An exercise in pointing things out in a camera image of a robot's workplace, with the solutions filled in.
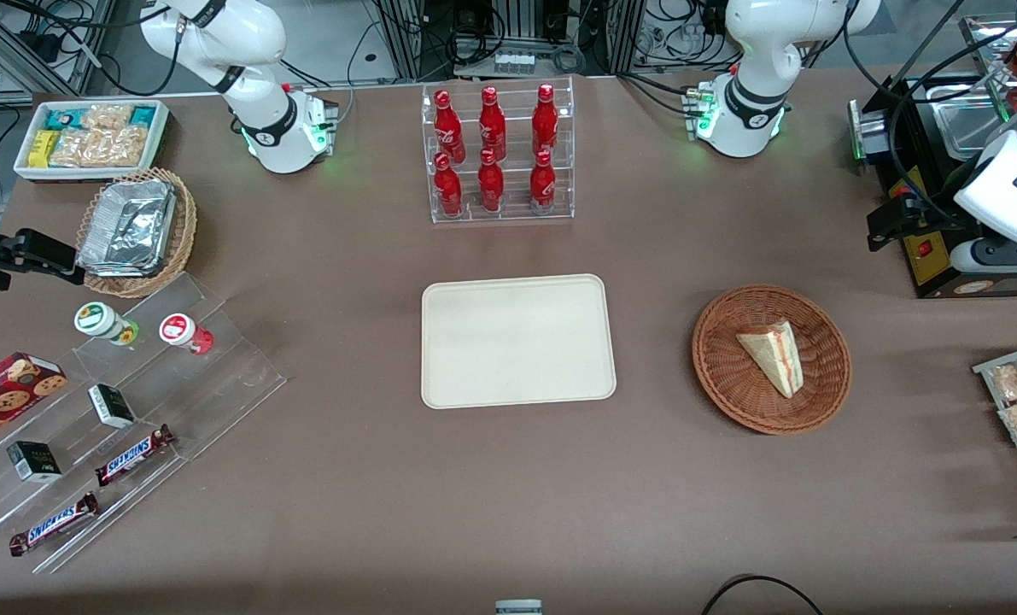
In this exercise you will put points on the yellow snack pack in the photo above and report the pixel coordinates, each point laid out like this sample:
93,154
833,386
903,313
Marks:
43,149

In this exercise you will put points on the silver metal box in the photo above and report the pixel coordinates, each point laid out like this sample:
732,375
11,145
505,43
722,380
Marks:
871,132

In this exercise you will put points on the small grey device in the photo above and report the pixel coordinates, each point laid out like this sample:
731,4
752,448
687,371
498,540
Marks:
518,608

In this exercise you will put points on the white cup green lid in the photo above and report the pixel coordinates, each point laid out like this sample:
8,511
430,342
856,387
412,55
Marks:
94,319

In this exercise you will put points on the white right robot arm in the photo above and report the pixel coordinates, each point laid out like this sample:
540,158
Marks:
243,51

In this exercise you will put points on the beige rectangular tray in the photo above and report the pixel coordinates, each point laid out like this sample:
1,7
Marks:
517,342

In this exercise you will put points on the steel pan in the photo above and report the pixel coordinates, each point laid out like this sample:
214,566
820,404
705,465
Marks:
969,128

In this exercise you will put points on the white cup red lid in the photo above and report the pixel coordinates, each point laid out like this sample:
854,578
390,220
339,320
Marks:
177,329

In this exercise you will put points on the snickers bar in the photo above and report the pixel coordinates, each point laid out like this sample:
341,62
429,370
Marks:
132,455
54,523

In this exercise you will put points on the clear rice cracker bag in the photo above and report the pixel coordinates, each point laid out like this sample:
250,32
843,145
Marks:
107,117
124,145
77,149

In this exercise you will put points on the oval light wicker basket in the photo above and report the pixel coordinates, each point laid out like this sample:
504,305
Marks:
185,222

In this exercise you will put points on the black food warmer case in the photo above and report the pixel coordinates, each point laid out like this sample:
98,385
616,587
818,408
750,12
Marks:
931,256

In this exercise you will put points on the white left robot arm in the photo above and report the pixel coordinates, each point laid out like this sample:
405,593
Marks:
756,51

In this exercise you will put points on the stack of foil trays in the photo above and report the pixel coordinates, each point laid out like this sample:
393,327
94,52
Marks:
128,226

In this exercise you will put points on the white snack bin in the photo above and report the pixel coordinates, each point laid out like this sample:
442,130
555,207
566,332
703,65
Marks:
90,175

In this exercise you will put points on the clear acrylic bottle rack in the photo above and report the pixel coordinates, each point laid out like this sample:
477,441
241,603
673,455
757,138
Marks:
515,111

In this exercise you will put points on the red cookie box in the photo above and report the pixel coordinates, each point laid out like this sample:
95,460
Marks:
4,397

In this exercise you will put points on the triangular sandwich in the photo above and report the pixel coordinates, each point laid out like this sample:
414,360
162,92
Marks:
768,354

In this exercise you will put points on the white power strip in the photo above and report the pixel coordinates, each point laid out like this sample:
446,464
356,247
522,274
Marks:
513,61

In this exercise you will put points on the round brown wicker basket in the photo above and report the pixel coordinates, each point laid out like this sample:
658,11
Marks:
730,376

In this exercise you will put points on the small black box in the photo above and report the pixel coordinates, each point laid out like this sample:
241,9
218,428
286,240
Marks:
111,406
34,461

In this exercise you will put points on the teal snack pack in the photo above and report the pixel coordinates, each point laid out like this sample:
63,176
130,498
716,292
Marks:
145,114
62,118

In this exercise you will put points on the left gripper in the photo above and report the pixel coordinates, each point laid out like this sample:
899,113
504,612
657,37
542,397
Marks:
929,216

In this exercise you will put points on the clear acrylic tiered stand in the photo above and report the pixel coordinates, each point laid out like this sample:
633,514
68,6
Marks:
235,376

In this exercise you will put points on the red cola bottle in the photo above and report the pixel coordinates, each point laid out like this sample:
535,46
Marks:
545,124
542,184
492,128
491,184
448,192
448,128

